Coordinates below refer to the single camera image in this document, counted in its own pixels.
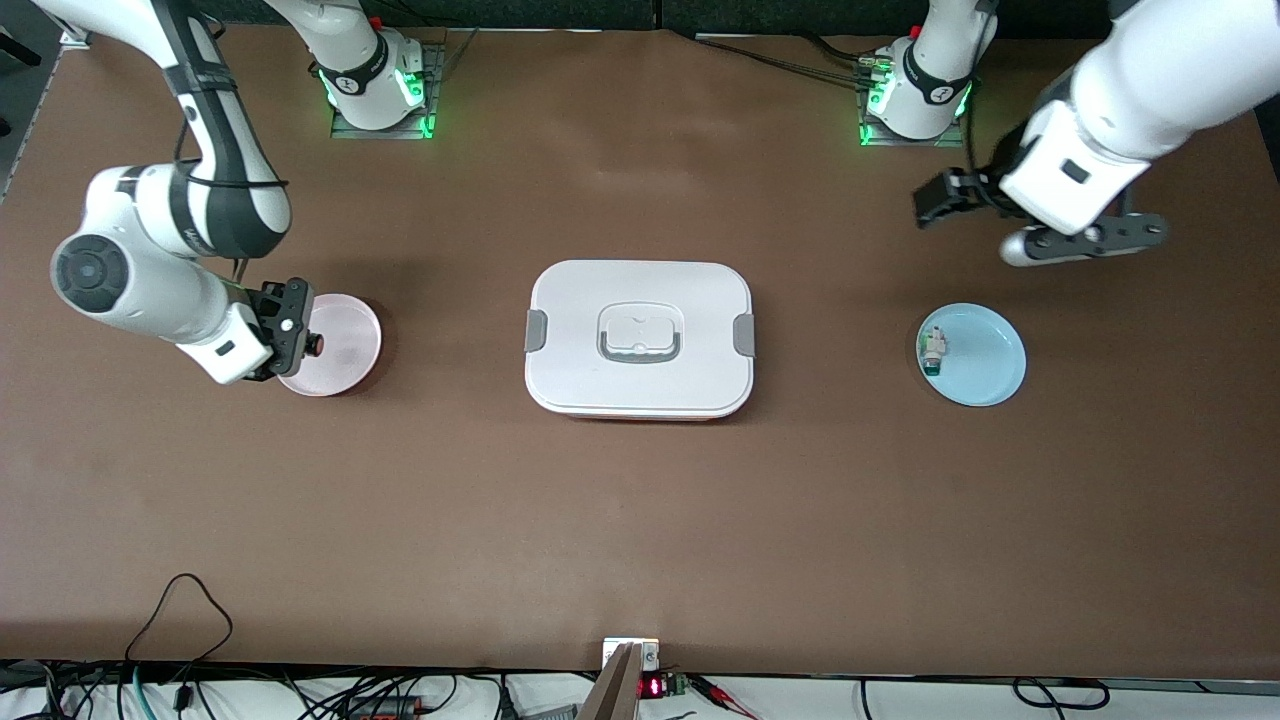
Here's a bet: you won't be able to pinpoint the small white box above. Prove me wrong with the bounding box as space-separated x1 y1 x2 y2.
603 638 661 673

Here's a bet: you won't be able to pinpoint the pink round plate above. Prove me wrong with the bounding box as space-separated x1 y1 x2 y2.
275 293 383 398

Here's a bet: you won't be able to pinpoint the light blue round plate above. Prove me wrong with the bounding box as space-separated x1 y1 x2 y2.
916 302 1028 408

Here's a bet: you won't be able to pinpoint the orange and black device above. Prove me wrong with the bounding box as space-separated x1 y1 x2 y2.
345 693 429 720

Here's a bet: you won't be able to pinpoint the red and black clip leads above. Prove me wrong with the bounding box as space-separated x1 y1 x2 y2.
690 676 763 719

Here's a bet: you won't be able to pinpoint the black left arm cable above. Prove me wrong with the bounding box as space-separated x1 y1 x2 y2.
960 60 991 181

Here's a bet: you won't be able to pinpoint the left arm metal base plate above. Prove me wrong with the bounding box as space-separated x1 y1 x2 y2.
858 60 966 149

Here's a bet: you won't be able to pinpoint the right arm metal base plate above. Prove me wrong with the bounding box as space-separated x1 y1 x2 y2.
330 45 438 141

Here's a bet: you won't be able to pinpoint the black base power cables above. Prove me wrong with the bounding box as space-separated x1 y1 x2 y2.
695 33 886 89

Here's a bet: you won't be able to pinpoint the white lunch box grey handle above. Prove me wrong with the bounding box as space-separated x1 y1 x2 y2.
524 259 757 422

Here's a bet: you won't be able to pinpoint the black looped cable with plug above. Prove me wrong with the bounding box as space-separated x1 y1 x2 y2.
125 573 234 713

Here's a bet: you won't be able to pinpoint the aluminium camera mount bar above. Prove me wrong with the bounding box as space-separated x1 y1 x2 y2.
578 642 646 720

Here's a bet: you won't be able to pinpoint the black coiled cable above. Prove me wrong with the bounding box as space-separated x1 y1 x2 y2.
1012 678 1111 711

